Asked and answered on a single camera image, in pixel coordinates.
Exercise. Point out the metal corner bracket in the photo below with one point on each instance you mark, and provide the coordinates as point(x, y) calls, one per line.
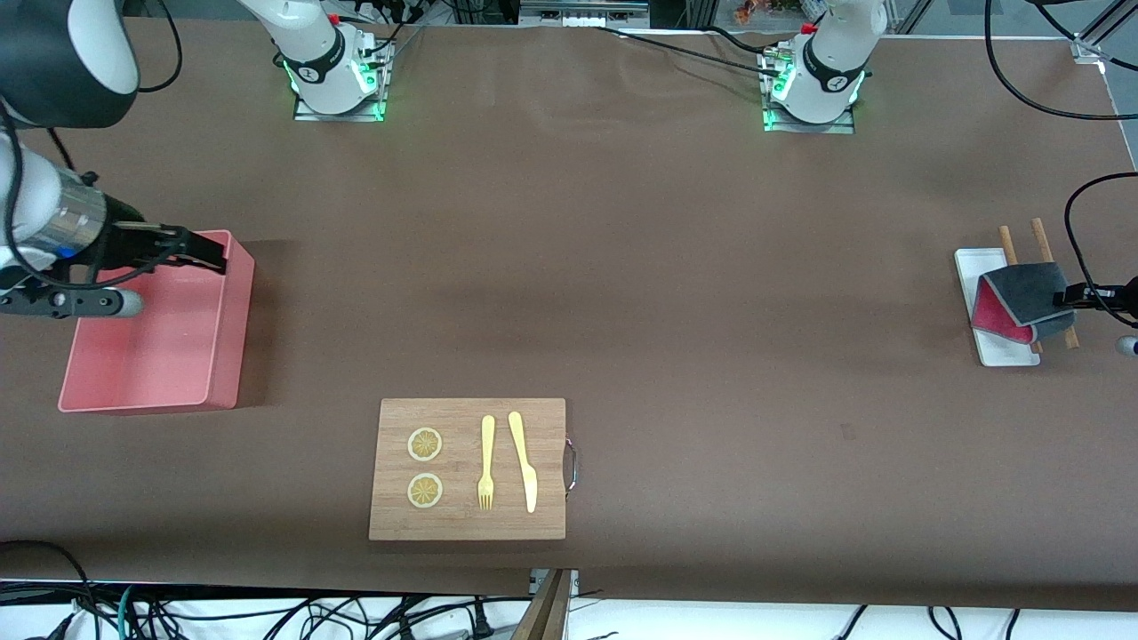
point(1089, 46)

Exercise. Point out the wooden cutting board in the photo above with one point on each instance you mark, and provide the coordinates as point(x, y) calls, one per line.
point(467, 524)

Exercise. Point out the wooden plank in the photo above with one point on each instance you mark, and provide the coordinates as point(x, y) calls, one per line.
point(542, 613)

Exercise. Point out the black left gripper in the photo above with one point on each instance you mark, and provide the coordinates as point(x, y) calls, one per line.
point(1125, 294)

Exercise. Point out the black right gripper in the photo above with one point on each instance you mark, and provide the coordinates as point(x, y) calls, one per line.
point(125, 243)

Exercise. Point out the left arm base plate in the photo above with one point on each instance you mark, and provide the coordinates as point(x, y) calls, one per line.
point(845, 126)

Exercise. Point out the pink plastic bin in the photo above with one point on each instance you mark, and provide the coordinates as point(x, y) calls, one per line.
point(151, 356)

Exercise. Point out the yellow fork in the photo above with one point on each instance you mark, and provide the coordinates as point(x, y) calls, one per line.
point(487, 444)

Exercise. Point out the yellow knife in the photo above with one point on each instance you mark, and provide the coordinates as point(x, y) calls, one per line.
point(524, 462)

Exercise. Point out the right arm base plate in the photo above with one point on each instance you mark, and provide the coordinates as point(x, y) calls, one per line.
point(342, 111)

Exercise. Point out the small metal bracket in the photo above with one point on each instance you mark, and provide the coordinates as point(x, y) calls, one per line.
point(573, 582)

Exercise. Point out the white rectangular tray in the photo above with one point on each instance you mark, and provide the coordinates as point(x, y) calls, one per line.
point(969, 267)

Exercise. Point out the lemon slice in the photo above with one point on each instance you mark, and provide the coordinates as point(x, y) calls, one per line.
point(425, 491)
point(424, 444)

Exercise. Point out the grey and red cloth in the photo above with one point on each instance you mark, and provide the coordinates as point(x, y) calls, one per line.
point(1022, 293)

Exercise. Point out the black power plug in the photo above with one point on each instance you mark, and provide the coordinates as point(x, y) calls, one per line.
point(482, 627)

